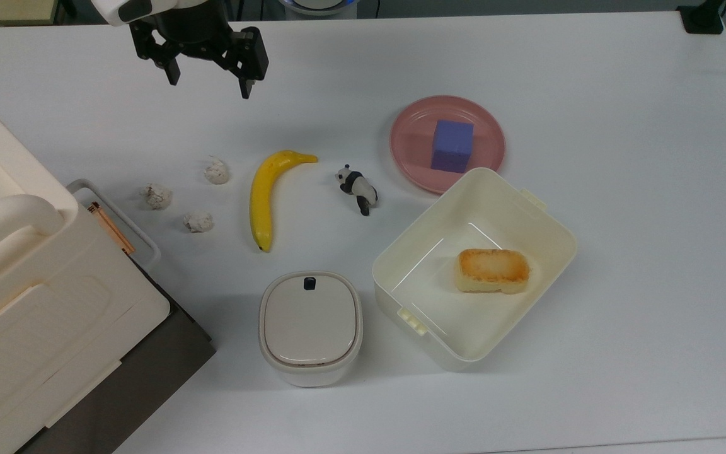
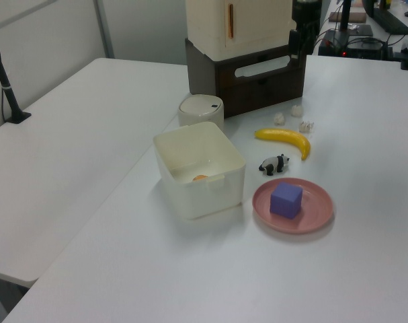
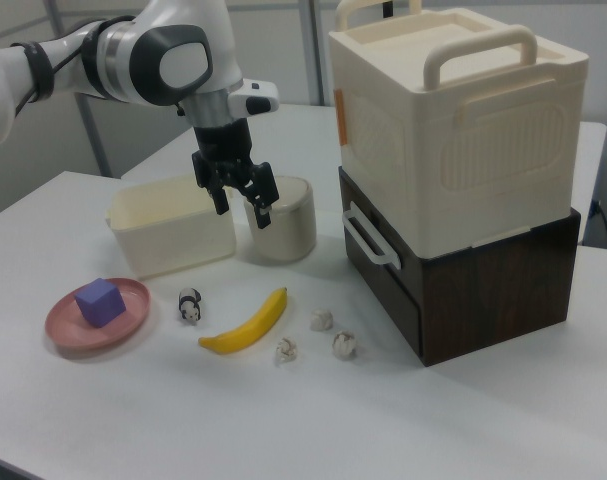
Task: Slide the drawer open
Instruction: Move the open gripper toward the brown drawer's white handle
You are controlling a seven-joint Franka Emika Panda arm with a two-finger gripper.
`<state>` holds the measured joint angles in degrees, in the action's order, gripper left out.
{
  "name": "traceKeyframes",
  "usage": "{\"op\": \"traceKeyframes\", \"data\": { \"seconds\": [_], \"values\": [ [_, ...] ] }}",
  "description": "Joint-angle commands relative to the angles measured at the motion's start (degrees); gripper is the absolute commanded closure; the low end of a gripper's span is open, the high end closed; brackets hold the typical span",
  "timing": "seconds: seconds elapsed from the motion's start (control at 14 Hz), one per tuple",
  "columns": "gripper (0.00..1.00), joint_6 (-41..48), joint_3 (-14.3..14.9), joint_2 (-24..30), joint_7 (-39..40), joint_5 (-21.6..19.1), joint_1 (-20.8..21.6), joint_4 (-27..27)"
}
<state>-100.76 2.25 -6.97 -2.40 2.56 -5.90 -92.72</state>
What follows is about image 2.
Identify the black Franka gripper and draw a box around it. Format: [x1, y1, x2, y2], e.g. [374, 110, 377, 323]
[288, 0, 323, 59]

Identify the dark brown wooden drawer cabinet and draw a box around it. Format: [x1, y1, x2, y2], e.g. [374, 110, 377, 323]
[184, 37, 308, 119]

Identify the cream toy fridge cabinet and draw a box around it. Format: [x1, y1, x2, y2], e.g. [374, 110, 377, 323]
[186, 0, 297, 63]

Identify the brown desk mat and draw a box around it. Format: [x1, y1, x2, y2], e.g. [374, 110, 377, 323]
[328, 11, 368, 24]

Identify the black electronics box red light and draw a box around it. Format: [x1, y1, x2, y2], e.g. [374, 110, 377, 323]
[318, 29, 395, 59]

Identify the black keyboard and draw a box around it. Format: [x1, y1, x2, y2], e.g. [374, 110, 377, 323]
[371, 6, 408, 35]

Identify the yellow banana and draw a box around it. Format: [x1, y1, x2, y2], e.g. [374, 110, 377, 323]
[254, 127, 312, 162]

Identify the small white trash can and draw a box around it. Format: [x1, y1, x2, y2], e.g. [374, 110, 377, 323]
[177, 94, 225, 131]

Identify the black and white panda toy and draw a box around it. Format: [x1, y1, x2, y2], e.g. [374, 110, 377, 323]
[258, 153, 291, 176]

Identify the purple cube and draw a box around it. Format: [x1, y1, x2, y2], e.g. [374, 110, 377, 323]
[269, 181, 304, 220]

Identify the pink plate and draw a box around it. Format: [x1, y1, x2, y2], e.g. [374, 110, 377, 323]
[251, 178, 335, 235]

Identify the white plastic storage box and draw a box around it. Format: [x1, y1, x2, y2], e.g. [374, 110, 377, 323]
[152, 121, 247, 221]

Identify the dark upright stand post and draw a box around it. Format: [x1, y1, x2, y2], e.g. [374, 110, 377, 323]
[339, 0, 353, 33]

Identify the brown drawer with slot handle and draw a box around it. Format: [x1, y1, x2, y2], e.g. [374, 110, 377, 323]
[214, 52, 307, 89]

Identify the copper fridge door handle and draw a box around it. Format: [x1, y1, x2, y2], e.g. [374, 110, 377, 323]
[227, 2, 235, 39]

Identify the black camera stand pole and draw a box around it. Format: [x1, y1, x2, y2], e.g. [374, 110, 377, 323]
[0, 24, 33, 125]

